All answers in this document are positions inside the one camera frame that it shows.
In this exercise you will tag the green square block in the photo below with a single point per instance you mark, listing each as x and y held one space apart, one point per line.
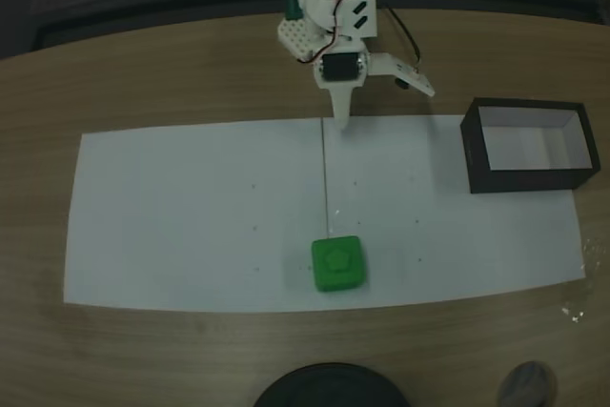
338 264

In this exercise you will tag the green table clamp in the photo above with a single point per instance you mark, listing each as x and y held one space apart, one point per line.
292 2

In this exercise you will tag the white paper sheet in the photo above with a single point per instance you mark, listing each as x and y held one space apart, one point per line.
453 245
190 216

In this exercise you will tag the black round object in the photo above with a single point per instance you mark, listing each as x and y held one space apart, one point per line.
331 385

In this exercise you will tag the clear tape scraps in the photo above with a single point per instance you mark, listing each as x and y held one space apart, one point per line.
574 314

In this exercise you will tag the grey rounded object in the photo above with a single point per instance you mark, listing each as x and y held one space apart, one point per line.
526 385

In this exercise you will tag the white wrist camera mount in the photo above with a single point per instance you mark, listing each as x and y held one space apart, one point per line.
405 74

